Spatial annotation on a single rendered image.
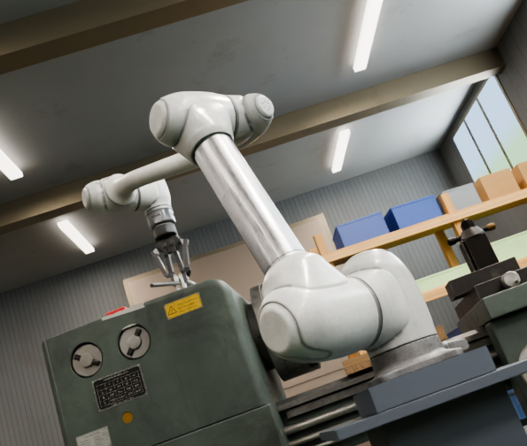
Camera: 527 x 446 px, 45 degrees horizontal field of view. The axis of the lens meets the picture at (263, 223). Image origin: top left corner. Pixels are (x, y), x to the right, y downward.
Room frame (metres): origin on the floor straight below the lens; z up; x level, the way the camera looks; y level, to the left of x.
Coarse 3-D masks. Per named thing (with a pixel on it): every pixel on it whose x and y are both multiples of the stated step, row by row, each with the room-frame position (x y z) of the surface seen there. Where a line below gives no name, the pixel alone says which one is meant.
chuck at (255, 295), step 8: (256, 288) 1.98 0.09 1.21; (256, 296) 1.94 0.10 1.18; (256, 304) 1.92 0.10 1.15; (256, 312) 1.91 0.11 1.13; (272, 352) 1.93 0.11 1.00; (272, 360) 1.94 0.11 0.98; (280, 360) 1.95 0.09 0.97; (280, 368) 1.97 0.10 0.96; (280, 376) 2.00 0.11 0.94; (288, 376) 2.02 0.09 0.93
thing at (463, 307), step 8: (520, 272) 1.79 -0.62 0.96; (496, 280) 1.80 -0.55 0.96; (472, 288) 1.83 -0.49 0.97; (480, 288) 1.80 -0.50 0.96; (488, 288) 1.80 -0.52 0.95; (496, 288) 1.80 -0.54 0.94; (504, 288) 1.80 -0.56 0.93; (472, 296) 1.88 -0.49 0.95; (480, 296) 1.80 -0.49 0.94; (464, 304) 2.04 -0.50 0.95; (472, 304) 1.92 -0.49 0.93; (464, 312) 2.09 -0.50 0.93
